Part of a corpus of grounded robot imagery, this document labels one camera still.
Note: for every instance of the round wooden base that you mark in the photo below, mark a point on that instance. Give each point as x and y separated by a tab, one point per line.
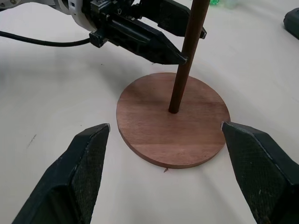
170	137

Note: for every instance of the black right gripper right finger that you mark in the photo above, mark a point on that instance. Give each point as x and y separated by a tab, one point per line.
264	177

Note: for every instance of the small wood chip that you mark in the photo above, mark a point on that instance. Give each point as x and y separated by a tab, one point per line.
166	170

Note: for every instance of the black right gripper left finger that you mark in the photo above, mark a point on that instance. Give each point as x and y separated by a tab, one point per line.
70	182

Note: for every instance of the dark brown wooden pole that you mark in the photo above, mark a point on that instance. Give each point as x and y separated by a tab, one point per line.
187	58

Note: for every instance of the dark green box-shaped object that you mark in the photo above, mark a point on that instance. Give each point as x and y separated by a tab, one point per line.
293	24

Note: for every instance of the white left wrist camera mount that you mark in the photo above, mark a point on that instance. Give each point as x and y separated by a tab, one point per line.
77	11

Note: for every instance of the green translucent object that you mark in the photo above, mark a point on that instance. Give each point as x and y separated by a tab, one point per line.
214	2

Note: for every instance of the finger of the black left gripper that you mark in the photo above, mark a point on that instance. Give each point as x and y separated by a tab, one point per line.
149	44
172	16

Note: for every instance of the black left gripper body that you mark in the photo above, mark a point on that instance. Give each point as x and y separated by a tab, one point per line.
105	16

